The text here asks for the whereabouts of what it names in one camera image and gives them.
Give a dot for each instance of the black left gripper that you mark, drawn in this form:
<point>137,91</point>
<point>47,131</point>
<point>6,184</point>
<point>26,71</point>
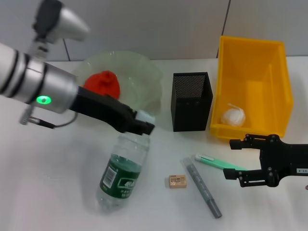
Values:
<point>101,108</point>

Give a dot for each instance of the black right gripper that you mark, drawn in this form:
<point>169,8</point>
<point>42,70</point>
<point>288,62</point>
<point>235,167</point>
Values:
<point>284,161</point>

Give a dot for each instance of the mint green pen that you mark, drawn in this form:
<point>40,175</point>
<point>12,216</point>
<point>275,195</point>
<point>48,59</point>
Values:
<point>216,162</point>

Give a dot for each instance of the white paper ball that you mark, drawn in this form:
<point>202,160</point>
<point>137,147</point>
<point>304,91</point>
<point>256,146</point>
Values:
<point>233,116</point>

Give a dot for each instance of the red ball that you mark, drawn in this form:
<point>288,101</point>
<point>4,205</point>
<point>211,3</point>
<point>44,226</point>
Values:
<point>103,84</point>

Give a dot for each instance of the clear green-label water bottle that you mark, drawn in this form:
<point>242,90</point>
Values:
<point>120,178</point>

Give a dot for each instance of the small beige eraser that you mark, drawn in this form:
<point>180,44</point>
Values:
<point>177,181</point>

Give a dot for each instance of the white and silver left robot arm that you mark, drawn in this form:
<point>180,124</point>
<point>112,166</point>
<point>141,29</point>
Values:
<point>48,89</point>

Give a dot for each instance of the clear glass fruit plate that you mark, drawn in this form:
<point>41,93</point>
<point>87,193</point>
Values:
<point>142,79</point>

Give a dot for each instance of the black mesh pen holder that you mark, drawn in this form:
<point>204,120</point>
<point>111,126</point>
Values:
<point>190,113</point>

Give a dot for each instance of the grey marker pen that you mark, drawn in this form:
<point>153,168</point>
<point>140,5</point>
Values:
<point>201,185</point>

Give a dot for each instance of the yellow plastic storage bin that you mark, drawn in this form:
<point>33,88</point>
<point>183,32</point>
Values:
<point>255,72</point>

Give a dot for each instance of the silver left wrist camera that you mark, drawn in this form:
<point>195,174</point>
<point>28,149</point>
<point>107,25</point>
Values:
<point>69,21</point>

